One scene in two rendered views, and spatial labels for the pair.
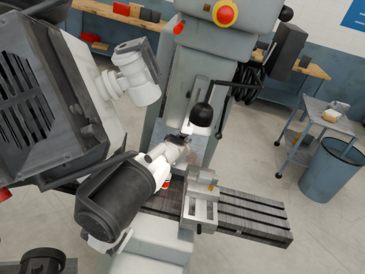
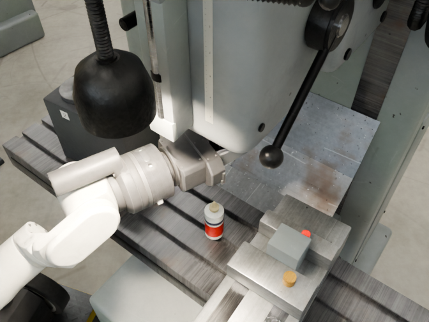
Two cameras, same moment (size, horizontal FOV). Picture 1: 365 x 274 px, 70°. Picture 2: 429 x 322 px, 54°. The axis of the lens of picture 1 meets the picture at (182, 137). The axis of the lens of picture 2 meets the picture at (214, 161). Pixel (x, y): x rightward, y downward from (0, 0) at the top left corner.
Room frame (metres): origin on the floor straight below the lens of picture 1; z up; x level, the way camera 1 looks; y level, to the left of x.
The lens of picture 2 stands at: (0.54, -0.30, 1.71)
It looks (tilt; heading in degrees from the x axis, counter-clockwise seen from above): 48 degrees down; 40
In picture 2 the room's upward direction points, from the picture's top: straight up
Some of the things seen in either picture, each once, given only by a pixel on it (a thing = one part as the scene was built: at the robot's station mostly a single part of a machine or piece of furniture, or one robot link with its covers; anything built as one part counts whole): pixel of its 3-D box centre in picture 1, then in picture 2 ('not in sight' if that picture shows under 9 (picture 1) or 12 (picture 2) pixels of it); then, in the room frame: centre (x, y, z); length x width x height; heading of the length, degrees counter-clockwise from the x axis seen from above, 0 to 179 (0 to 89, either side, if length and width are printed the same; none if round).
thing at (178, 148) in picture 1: (171, 150); (172, 166); (0.83, 0.03, 1.22); 0.13 x 0.12 x 0.10; 71
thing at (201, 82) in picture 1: (194, 106); (165, 57); (0.81, -0.01, 1.45); 0.04 x 0.04 x 0.21; 3
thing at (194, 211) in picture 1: (200, 192); (276, 276); (0.89, -0.16, 0.98); 0.35 x 0.15 x 0.11; 5
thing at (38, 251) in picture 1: (43, 262); (36, 291); (0.63, 0.47, 0.50); 0.20 x 0.05 x 0.20; 111
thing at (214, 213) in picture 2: (166, 178); (214, 218); (0.92, 0.02, 0.98); 0.04 x 0.04 x 0.11
